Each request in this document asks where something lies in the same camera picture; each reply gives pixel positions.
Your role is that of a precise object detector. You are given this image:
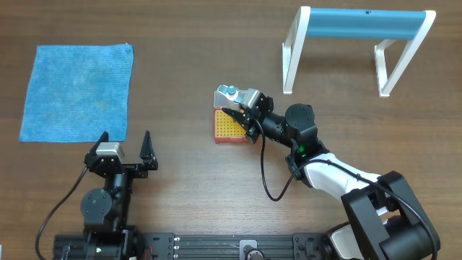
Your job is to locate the mounting rail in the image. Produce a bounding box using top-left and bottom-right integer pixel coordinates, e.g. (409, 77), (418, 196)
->
(53, 233), (333, 260)

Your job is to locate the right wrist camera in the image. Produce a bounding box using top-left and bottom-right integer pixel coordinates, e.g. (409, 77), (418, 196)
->
(240, 88), (262, 110)

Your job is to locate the blue cloth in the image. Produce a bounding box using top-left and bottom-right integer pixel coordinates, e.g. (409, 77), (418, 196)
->
(18, 43), (135, 144)

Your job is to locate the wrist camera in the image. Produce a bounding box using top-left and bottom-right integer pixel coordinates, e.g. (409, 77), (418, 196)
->
(240, 88), (262, 110)
(95, 141), (126, 160)

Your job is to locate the red and yellow tip box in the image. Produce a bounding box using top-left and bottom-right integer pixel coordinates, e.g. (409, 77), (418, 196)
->
(212, 89), (253, 144)

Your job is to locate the white and blue stand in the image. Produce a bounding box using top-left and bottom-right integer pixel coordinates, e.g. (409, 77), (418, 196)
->
(282, 5), (437, 98)

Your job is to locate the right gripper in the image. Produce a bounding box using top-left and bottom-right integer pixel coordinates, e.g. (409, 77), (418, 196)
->
(221, 92), (274, 144)

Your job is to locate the white pipette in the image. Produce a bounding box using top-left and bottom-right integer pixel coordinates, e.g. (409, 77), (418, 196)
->
(217, 84), (250, 113)

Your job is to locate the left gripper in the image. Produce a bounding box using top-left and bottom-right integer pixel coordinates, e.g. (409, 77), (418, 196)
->
(84, 130), (159, 179)

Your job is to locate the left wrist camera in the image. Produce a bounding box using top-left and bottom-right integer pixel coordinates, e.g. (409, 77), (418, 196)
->
(95, 141), (126, 160)

